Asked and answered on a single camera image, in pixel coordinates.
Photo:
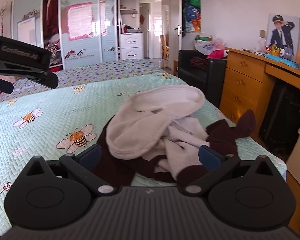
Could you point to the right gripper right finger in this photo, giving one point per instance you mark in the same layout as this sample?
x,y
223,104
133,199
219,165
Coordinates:
x,y
219,167

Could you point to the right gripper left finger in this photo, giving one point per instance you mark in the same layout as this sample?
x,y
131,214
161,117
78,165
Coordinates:
x,y
79,167

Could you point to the maroon and white fleece jacket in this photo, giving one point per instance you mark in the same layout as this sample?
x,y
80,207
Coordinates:
x,y
157,135

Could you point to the red hanging clothes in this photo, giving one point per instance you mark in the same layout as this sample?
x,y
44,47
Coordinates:
x,y
51,36

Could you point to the purple dotted bed sheet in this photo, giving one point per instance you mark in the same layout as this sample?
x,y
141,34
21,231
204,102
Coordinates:
x,y
89,74

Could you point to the blue sliding door wardrobe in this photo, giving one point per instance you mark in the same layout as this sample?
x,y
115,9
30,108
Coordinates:
x,y
87,28

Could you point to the black leather armchair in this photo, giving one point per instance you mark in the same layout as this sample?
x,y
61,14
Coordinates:
x,y
206,74

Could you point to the wooden dresser desk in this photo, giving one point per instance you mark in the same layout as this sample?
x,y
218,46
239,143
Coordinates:
x,y
272,91

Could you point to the pink plush toy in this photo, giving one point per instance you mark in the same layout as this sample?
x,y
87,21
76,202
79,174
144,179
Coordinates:
x,y
218,54

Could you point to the white plastic bag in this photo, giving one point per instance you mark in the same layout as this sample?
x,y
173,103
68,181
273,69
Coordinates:
x,y
207,45

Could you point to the white drawer cabinet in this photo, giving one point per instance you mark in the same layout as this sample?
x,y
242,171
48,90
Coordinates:
x,y
131,46

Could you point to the pilot boy portrait photo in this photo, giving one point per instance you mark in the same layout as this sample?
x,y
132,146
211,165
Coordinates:
x,y
284,32

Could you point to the green hanging bag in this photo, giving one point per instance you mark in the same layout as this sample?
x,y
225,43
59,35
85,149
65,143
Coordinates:
x,y
195,3

